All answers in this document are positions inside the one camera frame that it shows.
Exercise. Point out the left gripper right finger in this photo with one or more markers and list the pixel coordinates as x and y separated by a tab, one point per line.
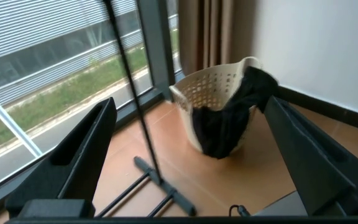
322	168

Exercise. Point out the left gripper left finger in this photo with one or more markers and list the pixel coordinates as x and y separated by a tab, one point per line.
73	161

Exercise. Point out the black clothes rack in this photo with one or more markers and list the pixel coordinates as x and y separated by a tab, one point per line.
165	186

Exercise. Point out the heap of clothes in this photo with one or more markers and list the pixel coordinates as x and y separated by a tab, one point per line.
219	133

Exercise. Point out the white laundry basket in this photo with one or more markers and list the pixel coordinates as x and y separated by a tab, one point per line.
210	87

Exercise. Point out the beige curtain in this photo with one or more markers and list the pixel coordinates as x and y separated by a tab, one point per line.
204	31

